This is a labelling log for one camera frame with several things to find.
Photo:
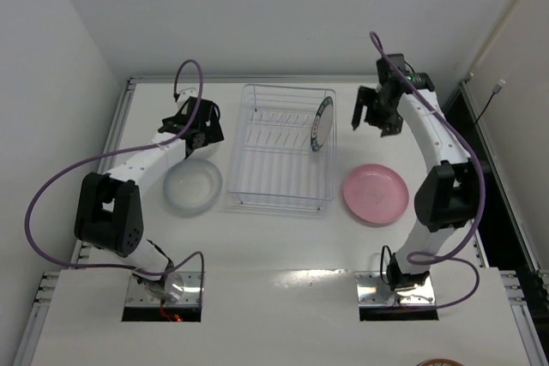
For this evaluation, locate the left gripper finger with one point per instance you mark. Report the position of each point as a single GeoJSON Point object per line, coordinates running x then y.
{"type": "Point", "coordinates": [215, 129]}
{"type": "Point", "coordinates": [174, 124]}

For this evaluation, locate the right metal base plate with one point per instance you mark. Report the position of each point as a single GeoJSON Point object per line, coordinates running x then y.
{"type": "Point", "coordinates": [373, 293]}

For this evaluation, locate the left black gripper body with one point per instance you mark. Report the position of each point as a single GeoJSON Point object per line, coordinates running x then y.
{"type": "Point", "coordinates": [210, 127]}

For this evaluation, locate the clear wire dish rack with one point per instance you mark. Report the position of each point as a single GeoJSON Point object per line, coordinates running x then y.
{"type": "Point", "coordinates": [272, 165]}

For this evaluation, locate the brown round object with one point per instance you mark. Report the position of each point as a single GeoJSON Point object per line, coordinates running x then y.
{"type": "Point", "coordinates": [439, 361]}

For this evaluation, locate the blue patterned rim plate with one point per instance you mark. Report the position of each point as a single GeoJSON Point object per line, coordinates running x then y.
{"type": "Point", "coordinates": [322, 124]}

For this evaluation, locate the metal base plate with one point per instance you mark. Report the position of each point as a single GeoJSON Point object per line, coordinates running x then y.
{"type": "Point", "coordinates": [373, 293]}
{"type": "Point", "coordinates": [176, 290]}

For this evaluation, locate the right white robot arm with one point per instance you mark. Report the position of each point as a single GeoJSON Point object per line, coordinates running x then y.
{"type": "Point", "coordinates": [454, 189]}

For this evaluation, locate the pink plastic plate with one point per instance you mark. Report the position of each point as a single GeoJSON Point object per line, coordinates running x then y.
{"type": "Point", "coordinates": [375, 194]}

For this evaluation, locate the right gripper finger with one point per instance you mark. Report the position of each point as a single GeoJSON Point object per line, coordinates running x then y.
{"type": "Point", "coordinates": [391, 122]}
{"type": "Point", "coordinates": [364, 100]}

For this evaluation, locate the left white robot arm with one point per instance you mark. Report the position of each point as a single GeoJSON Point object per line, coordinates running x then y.
{"type": "Point", "coordinates": [109, 213]}

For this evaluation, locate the white bowl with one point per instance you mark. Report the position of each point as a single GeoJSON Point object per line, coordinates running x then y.
{"type": "Point", "coordinates": [205, 152]}
{"type": "Point", "coordinates": [192, 187]}

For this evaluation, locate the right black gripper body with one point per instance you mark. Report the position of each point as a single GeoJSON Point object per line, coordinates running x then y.
{"type": "Point", "coordinates": [375, 108]}

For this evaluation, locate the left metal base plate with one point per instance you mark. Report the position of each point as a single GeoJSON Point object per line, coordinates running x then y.
{"type": "Point", "coordinates": [176, 290]}

